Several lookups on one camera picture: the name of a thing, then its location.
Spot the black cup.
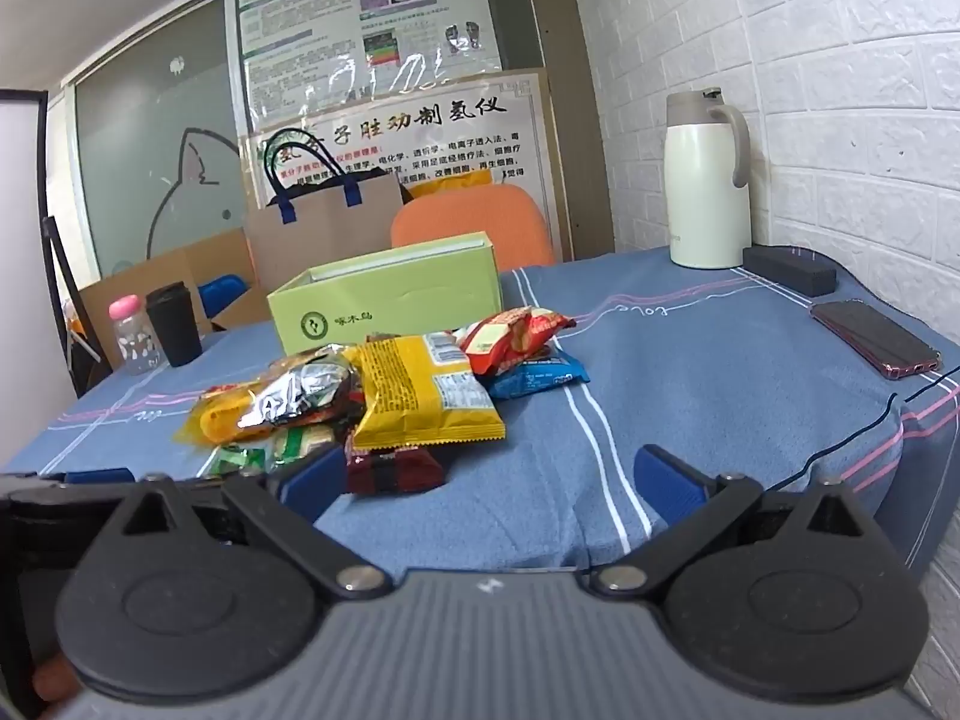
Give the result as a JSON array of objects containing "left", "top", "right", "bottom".
[{"left": 144, "top": 282, "right": 206, "bottom": 369}]

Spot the clear bottle with pink cap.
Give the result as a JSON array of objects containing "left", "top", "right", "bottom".
[{"left": 108, "top": 294, "right": 164, "bottom": 377}]

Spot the white thermos jug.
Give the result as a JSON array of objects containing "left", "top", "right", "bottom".
[{"left": 663, "top": 87, "right": 752, "bottom": 269}]

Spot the silver black snack packet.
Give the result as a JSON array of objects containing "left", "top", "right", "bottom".
[{"left": 235, "top": 358, "right": 362, "bottom": 442}]

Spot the orange chair back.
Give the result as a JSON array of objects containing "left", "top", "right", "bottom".
[{"left": 391, "top": 185, "right": 556, "bottom": 272}]

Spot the white text poster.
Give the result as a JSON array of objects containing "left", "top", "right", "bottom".
[{"left": 238, "top": 66, "right": 561, "bottom": 265}]

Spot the smartphone in pink case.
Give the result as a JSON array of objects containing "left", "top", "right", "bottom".
[{"left": 809, "top": 299, "right": 943, "bottom": 382}]

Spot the green bordered wall poster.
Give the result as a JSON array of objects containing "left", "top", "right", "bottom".
[{"left": 234, "top": 0, "right": 503, "bottom": 137}]

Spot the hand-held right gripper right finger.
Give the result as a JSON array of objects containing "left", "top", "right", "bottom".
[{"left": 591, "top": 444, "right": 884, "bottom": 602}]

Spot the orange yellow snack packet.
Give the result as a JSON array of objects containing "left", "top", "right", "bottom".
[{"left": 175, "top": 381, "right": 280, "bottom": 446}]

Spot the black framed board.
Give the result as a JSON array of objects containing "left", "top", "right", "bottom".
[{"left": 0, "top": 88, "right": 51, "bottom": 421}]

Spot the person's left hand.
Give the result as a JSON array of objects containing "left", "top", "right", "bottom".
[{"left": 33, "top": 652, "right": 80, "bottom": 703}]

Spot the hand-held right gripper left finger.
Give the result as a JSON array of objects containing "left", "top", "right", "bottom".
[{"left": 97, "top": 444, "right": 392, "bottom": 601}]

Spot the blue snack packet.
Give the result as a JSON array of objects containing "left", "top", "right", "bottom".
[{"left": 484, "top": 349, "right": 592, "bottom": 401}]

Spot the green cardboard box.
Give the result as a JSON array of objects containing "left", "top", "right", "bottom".
[{"left": 267, "top": 232, "right": 503, "bottom": 358}]

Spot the dark red snack packet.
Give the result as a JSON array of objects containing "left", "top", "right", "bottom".
[{"left": 344, "top": 441, "right": 448, "bottom": 497}]

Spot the green snack packet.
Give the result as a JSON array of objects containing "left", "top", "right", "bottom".
[{"left": 208, "top": 422, "right": 340, "bottom": 479}]

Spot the yellow plastic bag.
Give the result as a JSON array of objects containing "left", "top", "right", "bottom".
[{"left": 408, "top": 168, "right": 494, "bottom": 205}]

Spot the black rectangular case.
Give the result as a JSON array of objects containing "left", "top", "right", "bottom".
[{"left": 742, "top": 243, "right": 839, "bottom": 298}]

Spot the blue chair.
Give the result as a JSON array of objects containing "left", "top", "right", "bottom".
[{"left": 196, "top": 273, "right": 249, "bottom": 317}]

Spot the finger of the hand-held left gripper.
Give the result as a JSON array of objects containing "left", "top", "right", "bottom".
[{"left": 0, "top": 468, "right": 151, "bottom": 512}]

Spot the brown paper bag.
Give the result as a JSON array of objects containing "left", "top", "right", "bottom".
[{"left": 243, "top": 127, "right": 412, "bottom": 290}]

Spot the brown cardboard box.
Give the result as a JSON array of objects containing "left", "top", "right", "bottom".
[{"left": 78, "top": 228, "right": 257, "bottom": 380}]

